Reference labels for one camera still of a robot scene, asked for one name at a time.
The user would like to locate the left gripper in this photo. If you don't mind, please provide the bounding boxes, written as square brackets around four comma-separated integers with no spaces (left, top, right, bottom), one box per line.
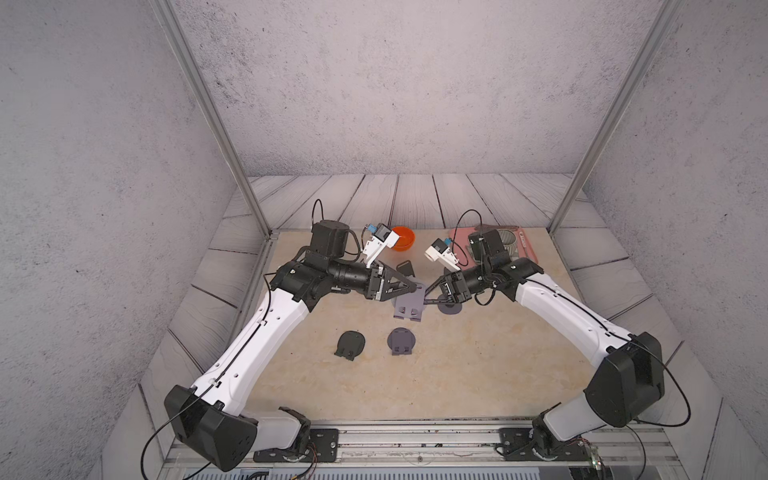
[326,260,415,303]

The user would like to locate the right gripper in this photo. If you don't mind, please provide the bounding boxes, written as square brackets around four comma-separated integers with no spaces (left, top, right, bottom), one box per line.
[418,265,491,308]

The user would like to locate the purple stand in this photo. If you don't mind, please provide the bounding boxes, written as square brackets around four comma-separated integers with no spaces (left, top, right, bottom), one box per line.
[392,281,426,322]
[387,327,416,356]
[437,301,462,315]

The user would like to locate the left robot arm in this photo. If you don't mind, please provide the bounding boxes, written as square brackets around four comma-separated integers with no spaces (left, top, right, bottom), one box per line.
[164,220,417,472]

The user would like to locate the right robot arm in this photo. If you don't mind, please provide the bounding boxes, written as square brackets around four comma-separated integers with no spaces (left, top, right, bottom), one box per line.
[425,229,665,455]

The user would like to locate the orange bowl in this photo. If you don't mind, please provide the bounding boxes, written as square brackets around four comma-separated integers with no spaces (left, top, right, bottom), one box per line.
[392,226,415,252]

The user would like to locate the pink tray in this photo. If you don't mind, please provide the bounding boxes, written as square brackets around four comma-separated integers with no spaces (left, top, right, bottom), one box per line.
[450,227,538,269]

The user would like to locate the brown wooden spoon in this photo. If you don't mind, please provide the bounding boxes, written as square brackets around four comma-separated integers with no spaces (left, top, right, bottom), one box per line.
[475,224,519,233]

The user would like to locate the ribbed grey cup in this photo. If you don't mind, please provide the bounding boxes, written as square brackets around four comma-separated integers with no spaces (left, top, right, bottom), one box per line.
[498,229,518,258]

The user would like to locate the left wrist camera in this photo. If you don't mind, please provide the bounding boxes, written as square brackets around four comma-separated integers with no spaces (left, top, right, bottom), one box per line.
[362,223,400,268]

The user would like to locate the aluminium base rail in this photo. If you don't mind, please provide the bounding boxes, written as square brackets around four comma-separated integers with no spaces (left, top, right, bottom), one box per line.
[158,418,688,479]

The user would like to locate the right aluminium frame post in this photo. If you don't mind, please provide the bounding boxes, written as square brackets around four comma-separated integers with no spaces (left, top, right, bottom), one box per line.
[547,0,683,236]

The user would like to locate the aluminium frame post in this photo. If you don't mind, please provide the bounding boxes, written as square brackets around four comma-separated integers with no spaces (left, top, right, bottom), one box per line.
[547,0,683,236]
[150,0,272,237]

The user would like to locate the left aluminium frame post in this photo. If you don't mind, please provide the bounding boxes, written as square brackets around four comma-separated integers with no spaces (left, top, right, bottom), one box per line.
[150,0,272,237]

